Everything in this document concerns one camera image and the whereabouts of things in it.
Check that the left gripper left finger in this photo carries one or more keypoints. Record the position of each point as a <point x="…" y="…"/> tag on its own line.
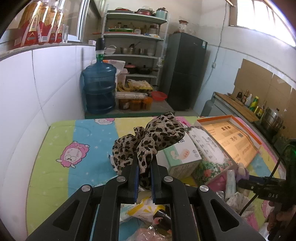
<point x="129" y="190"/>

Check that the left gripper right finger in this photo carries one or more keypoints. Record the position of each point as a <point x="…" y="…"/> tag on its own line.
<point x="159" y="194"/>

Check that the purple dress teddy bear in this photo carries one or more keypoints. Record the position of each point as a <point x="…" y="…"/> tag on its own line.
<point x="241" y="172"/>

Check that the leopard print scrunchie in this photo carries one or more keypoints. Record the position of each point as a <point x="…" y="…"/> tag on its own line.
<point x="160" y="133"/>

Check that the right hand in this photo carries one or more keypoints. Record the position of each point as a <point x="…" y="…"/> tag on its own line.
<point x="279" y="216"/>

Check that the green white tissue box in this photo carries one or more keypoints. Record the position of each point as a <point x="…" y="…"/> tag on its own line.
<point x="180" y="159"/>

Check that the yellow white snack packet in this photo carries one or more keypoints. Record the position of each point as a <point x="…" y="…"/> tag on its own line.
<point x="145" y="210"/>

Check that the green patterned tissue pack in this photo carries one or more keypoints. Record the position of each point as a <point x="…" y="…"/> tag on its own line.
<point x="230" y="184"/>

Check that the orange shallow cardboard box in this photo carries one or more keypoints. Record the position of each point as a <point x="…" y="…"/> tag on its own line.
<point x="233" y="136"/>

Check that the floral tissue box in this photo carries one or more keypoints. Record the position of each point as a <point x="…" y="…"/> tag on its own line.
<point x="214" y="160"/>

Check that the colourful cartoon bed sheet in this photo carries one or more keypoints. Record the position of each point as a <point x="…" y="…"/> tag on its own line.
<point x="78" y="152"/>

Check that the steel cooking pot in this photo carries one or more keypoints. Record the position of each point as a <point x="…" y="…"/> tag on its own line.
<point x="272" y="120"/>

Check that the red plastic basket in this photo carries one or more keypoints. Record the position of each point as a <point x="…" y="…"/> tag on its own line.
<point x="158" y="96"/>

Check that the green bottle on counter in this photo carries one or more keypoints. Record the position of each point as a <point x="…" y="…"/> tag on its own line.
<point x="254" y="104"/>

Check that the egg tray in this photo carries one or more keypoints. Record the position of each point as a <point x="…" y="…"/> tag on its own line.
<point x="139" y="85"/>

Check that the white bottle on counter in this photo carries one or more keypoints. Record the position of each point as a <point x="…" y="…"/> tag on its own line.
<point x="248" y="101"/>

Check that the wooden cutting board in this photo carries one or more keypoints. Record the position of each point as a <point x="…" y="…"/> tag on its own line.
<point x="238" y="107"/>

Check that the black refrigerator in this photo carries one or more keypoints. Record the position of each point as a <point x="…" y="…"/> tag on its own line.
<point x="181" y="76"/>

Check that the blue water jug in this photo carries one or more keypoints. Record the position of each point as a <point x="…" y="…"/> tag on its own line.
<point x="99" y="83"/>

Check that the grey metal shelf rack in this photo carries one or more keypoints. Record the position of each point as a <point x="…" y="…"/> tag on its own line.
<point x="137" y="38"/>

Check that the red drink bottles pack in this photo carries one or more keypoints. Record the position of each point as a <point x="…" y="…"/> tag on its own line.
<point x="41" y="23"/>

